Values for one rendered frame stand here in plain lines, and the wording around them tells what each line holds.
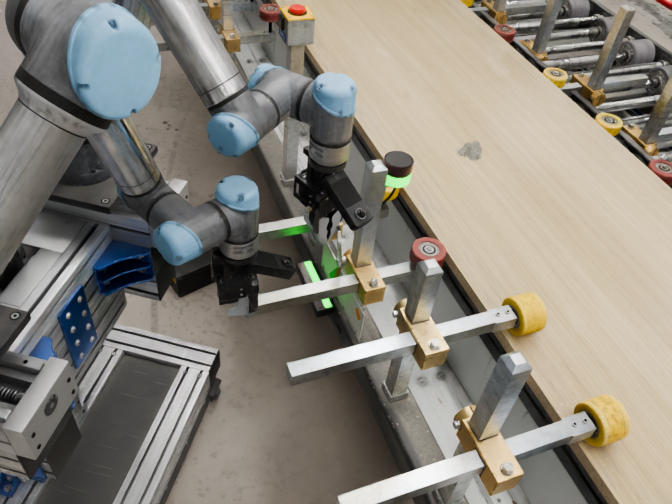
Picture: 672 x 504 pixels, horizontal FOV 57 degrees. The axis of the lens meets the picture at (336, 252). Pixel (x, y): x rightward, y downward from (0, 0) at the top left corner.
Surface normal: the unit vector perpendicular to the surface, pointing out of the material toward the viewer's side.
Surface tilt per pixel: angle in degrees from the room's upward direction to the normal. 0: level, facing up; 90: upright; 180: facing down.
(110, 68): 85
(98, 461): 0
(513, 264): 0
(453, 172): 0
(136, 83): 85
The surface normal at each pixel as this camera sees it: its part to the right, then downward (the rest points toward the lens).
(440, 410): 0.09, -0.70
